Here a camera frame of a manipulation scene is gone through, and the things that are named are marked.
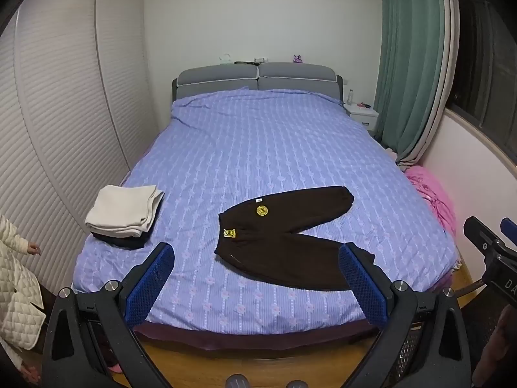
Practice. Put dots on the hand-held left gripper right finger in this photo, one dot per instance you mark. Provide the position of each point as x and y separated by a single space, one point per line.
361 287

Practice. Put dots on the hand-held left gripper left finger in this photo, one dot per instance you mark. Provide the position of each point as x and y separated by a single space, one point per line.
151 287

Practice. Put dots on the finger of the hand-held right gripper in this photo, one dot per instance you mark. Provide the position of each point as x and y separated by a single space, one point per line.
482 236
509 230

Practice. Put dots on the dark brown pants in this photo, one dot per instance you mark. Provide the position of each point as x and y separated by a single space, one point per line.
282 242

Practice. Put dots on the person's right hand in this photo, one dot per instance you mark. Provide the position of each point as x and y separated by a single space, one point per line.
501 347

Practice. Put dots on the black folded cloth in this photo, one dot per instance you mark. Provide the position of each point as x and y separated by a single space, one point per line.
125 242

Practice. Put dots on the pink cloth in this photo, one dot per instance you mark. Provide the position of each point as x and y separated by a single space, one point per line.
432 194

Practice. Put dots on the cream folded cloth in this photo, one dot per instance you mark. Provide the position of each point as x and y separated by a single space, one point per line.
121 210

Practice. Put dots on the dark window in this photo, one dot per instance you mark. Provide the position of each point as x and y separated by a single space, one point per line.
484 68

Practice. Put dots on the white nightstand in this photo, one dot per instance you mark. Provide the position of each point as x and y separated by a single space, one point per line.
363 117

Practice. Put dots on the purple patterned bedsheet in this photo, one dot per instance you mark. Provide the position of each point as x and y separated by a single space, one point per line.
262 149

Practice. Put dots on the small red object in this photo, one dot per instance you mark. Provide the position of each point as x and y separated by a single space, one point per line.
364 105

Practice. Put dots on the clear bottle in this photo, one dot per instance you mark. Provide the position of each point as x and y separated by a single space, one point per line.
350 98

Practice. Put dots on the white louvered wardrobe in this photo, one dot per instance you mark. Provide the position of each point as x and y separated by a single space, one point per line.
60 109

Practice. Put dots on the green curtain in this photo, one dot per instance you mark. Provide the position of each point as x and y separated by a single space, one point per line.
408 48

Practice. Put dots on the grey bed headboard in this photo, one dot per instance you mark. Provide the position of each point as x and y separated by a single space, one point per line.
291 72

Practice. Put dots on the small purple toy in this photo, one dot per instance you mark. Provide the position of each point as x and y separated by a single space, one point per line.
298 59

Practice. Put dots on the flat black object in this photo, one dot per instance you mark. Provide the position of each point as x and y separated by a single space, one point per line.
245 62

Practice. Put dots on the white wall socket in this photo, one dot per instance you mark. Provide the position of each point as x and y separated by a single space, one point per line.
261 60

